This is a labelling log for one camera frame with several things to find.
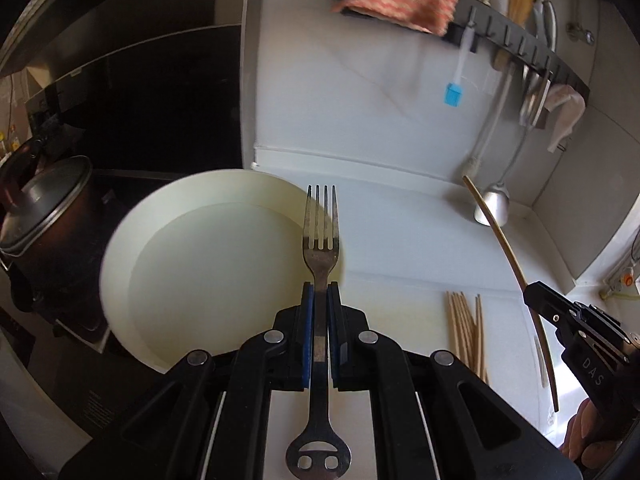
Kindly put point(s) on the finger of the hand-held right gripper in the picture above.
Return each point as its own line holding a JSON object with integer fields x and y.
{"x": 547, "y": 305}

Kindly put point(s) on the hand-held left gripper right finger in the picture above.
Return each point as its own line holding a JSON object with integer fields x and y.
{"x": 334, "y": 325}

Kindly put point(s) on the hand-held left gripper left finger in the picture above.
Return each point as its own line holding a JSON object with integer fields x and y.
{"x": 306, "y": 320}

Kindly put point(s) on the metal fork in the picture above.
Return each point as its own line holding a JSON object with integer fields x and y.
{"x": 320, "y": 260}

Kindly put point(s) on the wooden chopstick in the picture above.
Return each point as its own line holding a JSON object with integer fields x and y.
{"x": 474, "y": 332}
{"x": 480, "y": 330}
{"x": 461, "y": 327}
{"x": 468, "y": 330}
{"x": 454, "y": 325}
{"x": 505, "y": 245}

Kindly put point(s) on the white bowl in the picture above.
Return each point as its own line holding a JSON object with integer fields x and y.
{"x": 200, "y": 270}

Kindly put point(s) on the person's right hand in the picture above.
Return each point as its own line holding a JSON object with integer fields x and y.
{"x": 582, "y": 430}

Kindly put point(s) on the white cutting board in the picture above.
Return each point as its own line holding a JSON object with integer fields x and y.
{"x": 400, "y": 310}

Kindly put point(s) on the metal spatula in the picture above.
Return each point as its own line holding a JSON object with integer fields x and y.
{"x": 492, "y": 205}

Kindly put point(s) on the white bottle brush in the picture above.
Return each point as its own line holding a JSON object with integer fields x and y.
{"x": 487, "y": 120}

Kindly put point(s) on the white cloth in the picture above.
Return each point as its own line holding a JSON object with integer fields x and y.
{"x": 565, "y": 110}

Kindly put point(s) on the black stove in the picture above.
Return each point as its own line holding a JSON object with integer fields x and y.
{"x": 100, "y": 360}

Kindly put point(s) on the blue silicone brush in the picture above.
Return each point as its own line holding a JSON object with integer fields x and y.
{"x": 453, "y": 94}

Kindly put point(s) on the dark cooking pot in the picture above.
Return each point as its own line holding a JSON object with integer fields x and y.
{"x": 55, "y": 270}

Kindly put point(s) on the glass pot lid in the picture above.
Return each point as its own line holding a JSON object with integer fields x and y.
{"x": 45, "y": 200}

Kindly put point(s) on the wooden spatula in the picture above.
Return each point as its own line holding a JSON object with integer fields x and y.
{"x": 520, "y": 2}

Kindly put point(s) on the range hood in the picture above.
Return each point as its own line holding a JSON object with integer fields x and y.
{"x": 125, "y": 20}

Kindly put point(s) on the black wall rack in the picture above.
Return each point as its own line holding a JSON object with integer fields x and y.
{"x": 500, "y": 25}

